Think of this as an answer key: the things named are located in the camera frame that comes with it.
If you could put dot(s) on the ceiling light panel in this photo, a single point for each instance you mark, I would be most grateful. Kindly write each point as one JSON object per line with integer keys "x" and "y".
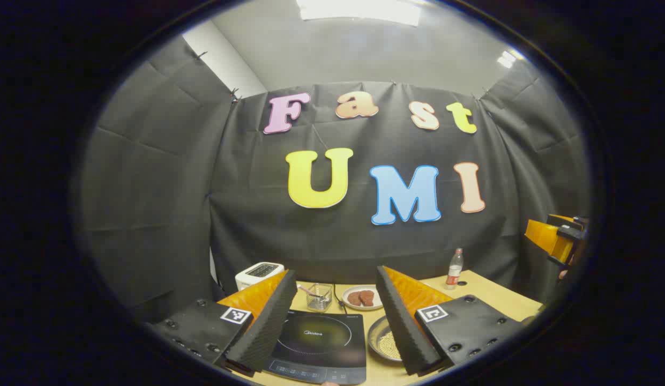
{"x": 509, "y": 58}
{"x": 359, "y": 10}

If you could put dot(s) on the brown meat patty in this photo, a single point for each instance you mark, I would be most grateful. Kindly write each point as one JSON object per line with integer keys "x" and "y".
{"x": 353, "y": 298}
{"x": 367, "y": 297}

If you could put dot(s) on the pink striped straw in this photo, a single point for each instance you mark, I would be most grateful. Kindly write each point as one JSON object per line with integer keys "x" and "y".
{"x": 305, "y": 290}

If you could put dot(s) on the pile of yellow soybeans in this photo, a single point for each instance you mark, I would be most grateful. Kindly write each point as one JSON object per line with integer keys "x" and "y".
{"x": 388, "y": 346}

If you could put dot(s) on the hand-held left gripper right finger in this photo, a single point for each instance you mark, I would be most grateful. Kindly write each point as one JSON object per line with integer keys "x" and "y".
{"x": 399, "y": 321}

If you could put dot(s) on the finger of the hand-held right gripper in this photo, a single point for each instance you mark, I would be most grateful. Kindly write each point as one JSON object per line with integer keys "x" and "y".
{"x": 546, "y": 238}

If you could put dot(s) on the black backdrop cloth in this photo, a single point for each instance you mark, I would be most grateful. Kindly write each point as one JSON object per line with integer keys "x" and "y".
{"x": 246, "y": 214}

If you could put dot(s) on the white toaster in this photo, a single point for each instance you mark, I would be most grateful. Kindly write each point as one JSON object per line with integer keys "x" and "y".
{"x": 254, "y": 274}

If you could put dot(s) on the black induction cooktop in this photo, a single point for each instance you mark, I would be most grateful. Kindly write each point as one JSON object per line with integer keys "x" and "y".
{"x": 321, "y": 343}

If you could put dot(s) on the white round plate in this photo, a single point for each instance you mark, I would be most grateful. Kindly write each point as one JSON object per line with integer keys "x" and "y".
{"x": 359, "y": 309}

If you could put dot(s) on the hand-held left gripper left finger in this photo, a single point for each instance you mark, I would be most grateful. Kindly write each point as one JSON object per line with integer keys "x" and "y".
{"x": 268, "y": 321}

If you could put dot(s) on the plastic bottle with red label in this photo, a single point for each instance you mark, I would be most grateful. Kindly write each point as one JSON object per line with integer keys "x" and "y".
{"x": 453, "y": 273}

